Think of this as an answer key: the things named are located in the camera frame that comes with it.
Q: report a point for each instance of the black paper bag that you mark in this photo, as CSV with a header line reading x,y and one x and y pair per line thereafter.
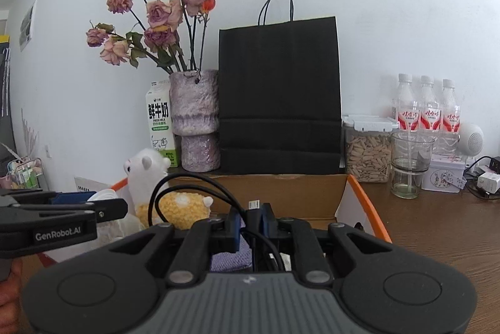
x,y
279,95

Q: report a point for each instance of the purple knitted cloth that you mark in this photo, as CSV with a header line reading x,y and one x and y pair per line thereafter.
x,y
230,261

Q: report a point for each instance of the black power adapter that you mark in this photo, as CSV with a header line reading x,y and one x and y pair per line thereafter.
x,y
495,164

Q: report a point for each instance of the white wall socket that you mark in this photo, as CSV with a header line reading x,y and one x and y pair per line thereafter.
x,y
47,151

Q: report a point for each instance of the person's left hand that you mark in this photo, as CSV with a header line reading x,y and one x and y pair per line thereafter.
x,y
9,299

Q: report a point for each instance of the wall poster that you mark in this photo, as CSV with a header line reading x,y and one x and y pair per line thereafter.
x,y
27,25

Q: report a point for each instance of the clear red label water bottle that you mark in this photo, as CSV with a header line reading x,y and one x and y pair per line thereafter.
x,y
450,119
429,117
405,115

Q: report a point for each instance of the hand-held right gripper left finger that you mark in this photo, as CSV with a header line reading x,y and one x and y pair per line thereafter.
x,y
234,228

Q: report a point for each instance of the white slatted appliance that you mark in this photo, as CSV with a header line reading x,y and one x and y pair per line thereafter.
x,y
92,184

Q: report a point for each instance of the clear container of seeds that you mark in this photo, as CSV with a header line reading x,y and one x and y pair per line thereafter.
x,y
367,158

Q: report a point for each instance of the clear glass cup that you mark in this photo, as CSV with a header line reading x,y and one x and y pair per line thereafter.
x,y
406,185

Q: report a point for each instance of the purple textured vase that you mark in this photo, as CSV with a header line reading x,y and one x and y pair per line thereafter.
x,y
193,111

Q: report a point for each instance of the white printed tin box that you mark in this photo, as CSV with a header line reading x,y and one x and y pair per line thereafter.
x,y
441,176

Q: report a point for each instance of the white round speaker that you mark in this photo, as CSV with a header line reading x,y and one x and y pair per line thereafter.
x,y
470,140

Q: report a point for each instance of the white yellow alpaca plush toy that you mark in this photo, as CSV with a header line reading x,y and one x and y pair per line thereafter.
x,y
179,205

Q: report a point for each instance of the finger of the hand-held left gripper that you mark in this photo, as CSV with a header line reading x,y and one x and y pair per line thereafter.
x,y
74,198
109,209

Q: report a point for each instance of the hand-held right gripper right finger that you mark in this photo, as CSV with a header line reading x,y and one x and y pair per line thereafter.
x,y
269,220

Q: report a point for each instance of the red cardboard box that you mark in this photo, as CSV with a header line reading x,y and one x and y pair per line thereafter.
x,y
297,197

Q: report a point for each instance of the white green milk carton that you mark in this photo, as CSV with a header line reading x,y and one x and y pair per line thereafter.
x,y
160,123

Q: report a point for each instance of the white charger block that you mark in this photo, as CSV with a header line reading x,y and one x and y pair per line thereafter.
x,y
488,181

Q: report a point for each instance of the dried pink rose bouquet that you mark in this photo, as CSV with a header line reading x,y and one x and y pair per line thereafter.
x,y
160,15

